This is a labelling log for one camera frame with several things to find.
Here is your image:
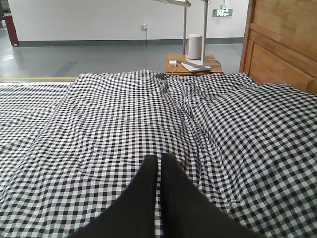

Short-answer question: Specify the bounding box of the wooden nightstand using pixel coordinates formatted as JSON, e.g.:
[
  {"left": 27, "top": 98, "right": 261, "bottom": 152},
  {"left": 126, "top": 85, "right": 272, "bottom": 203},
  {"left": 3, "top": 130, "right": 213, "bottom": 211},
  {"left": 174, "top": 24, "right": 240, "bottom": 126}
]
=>
[{"left": 165, "top": 54, "right": 224, "bottom": 76}]

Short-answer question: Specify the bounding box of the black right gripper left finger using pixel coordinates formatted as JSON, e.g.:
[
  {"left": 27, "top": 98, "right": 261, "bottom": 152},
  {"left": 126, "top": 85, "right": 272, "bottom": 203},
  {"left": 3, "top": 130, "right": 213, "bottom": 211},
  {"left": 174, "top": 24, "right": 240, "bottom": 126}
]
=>
[{"left": 69, "top": 155, "right": 158, "bottom": 238}]

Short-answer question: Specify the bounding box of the white power adapter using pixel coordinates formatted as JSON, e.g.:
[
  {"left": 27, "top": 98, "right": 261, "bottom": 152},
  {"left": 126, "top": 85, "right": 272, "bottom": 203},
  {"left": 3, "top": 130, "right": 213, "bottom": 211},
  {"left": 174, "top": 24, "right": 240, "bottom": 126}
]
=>
[{"left": 168, "top": 60, "right": 178, "bottom": 67}]

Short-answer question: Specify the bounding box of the red cabinet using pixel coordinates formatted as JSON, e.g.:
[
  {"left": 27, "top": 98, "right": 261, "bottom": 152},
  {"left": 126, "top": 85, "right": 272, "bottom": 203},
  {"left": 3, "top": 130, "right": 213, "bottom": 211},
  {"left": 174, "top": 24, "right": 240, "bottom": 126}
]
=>
[{"left": 3, "top": 15, "right": 19, "bottom": 47}]

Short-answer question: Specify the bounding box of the checkered bed sheet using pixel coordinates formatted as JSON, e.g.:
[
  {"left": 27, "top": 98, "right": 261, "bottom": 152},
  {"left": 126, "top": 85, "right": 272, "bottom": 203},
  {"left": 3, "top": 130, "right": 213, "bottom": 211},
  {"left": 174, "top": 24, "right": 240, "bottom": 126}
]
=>
[{"left": 0, "top": 83, "right": 71, "bottom": 147}]

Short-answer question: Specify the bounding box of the green exit sign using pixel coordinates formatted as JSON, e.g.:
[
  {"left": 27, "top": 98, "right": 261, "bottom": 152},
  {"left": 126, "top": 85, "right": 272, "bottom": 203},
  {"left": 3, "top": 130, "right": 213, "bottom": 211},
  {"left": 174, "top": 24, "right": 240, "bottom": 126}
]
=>
[{"left": 212, "top": 8, "right": 233, "bottom": 17}]

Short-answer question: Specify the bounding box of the grey metal pole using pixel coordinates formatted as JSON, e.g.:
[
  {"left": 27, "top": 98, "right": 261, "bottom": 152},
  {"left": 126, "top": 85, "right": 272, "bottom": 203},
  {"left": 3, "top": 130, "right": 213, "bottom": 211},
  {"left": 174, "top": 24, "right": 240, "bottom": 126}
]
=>
[{"left": 182, "top": 7, "right": 187, "bottom": 55}]

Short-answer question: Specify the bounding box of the black white checkered quilt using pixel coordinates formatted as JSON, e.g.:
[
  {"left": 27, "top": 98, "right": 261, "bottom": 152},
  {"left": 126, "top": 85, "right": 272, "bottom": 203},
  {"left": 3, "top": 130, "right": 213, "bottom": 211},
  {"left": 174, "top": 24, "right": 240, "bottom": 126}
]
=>
[{"left": 0, "top": 70, "right": 317, "bottom": 238}]

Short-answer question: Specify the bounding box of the white cylindrical speaker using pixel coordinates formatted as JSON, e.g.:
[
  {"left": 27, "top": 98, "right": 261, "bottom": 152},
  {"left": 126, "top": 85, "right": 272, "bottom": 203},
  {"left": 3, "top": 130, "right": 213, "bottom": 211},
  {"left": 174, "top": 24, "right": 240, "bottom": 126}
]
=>
[{"left": 186, "top": 34, "right": 203, "bottom": 60}]

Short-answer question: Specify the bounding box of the white desk lamp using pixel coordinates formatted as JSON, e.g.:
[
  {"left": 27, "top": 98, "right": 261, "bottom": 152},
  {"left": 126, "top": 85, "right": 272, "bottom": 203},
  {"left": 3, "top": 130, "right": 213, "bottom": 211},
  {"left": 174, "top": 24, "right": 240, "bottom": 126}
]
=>
[{"left": 163, "top": 0, "right": 211, "bottom": 72}]

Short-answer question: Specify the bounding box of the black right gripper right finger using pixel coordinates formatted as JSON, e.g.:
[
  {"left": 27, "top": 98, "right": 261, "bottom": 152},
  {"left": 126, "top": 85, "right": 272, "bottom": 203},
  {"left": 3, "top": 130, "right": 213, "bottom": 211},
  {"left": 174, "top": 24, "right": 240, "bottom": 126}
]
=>
[{"left": 160, "top": 154, "right": 259, "bottom": 238}]

